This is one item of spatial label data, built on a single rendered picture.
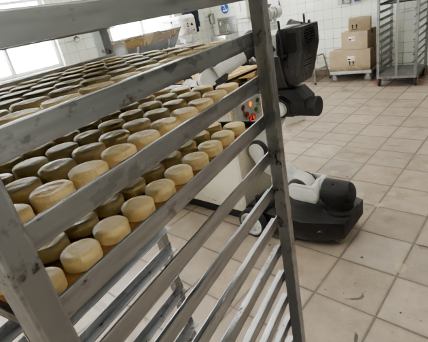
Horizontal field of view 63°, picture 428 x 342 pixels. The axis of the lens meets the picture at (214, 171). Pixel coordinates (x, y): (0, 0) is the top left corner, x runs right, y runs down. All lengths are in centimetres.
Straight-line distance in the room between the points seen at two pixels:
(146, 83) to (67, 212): 19
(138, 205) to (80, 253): 11
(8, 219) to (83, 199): 10
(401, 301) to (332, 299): 31
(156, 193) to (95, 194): 17
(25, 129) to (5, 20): 9
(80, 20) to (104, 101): 9
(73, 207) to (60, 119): 9
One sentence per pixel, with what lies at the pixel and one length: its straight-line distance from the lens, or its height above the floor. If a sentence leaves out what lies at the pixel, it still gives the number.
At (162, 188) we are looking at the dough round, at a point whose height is 115.
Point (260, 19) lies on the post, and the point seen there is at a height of 136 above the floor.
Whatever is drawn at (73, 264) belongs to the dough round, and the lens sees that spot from 47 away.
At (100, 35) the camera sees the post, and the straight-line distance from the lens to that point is 102.
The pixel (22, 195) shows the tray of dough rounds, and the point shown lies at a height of 124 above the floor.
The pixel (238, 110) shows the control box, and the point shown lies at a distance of 220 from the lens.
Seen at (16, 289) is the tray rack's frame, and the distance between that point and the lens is 35.
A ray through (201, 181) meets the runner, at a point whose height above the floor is 114.
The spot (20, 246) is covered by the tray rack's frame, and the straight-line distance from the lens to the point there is 34.
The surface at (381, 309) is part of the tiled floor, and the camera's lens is 193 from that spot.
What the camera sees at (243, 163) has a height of 44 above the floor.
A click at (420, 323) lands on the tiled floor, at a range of 190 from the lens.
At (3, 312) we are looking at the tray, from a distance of 47.
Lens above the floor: 139
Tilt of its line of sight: 24 degrees down
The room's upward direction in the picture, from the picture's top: 12 degrees counter-clockwise
